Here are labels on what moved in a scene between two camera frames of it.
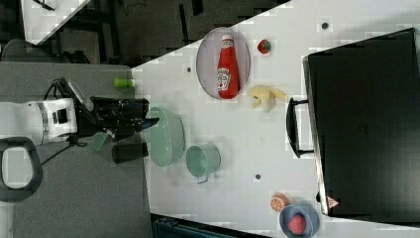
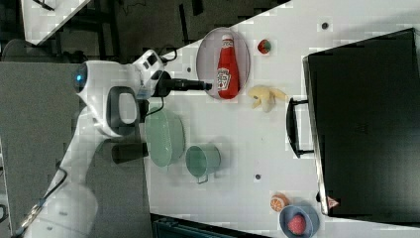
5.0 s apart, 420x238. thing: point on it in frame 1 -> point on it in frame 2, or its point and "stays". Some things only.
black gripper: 122,118 -> 164,84
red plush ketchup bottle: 227,76 stays
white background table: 40,22 stays
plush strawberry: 263,46 stays
